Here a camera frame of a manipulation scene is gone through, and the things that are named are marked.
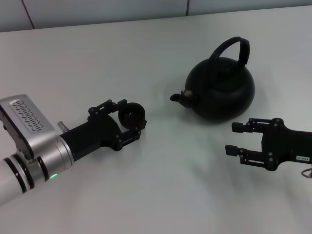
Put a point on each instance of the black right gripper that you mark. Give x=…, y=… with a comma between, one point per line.
x=287, y=143

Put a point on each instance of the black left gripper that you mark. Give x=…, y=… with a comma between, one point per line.
x=95, y=134

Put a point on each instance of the small black teacup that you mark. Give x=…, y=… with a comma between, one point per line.
x=132, y=117

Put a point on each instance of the black round teapot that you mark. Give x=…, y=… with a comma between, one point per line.
x=219, y=92

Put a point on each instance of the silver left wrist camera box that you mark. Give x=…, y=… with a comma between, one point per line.
x=26, y=122

